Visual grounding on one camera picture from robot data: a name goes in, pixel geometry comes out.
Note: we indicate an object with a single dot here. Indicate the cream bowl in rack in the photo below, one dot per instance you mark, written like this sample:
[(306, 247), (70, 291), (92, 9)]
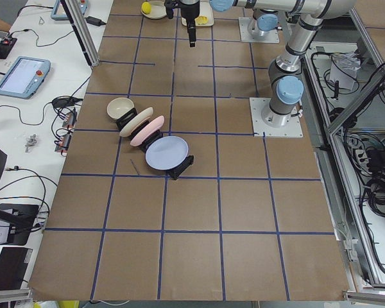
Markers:
[(119, 107)]

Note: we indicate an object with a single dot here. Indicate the black monitor stand base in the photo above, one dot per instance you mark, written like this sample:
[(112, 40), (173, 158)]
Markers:
[(16, 222)]

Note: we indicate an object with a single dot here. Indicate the blue plate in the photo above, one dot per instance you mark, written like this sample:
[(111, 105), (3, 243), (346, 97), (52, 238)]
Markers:
[(167, 152)]

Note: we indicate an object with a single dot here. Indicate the cream serving tray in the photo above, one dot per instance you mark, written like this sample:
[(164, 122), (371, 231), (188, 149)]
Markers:
[(206, 10)]

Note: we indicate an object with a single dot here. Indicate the yellow lemon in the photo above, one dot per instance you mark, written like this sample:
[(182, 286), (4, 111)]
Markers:
[(146, 8)]

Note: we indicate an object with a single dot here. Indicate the white box in cabinet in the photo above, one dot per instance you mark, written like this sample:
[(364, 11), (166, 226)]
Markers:
[(344, 70)]

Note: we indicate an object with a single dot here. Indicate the pink plate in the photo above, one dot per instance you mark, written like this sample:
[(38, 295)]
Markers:
[(149, 129)]

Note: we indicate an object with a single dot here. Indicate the yellow bread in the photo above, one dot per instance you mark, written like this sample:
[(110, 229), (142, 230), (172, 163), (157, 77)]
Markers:
[(201, 20)]

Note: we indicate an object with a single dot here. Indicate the white bowl with lemon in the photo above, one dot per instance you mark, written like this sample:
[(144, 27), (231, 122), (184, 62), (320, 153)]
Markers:
[(158, 10)]

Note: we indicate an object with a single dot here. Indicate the black dish rack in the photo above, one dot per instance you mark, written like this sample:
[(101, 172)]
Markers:
[(172, 173)]

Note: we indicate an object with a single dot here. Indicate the near teach pendant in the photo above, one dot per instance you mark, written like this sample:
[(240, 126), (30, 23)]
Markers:
[(24, 77)]

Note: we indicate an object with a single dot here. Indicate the cream plate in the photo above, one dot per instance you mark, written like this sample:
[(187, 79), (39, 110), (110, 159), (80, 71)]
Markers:
[(136, 122)]

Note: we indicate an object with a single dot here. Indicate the black power adapter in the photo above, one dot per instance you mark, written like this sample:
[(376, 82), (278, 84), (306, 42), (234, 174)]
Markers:
[(95, 21)]

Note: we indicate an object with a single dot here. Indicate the aluminium frame post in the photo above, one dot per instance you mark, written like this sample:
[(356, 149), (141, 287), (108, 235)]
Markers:
[(81, 31)]

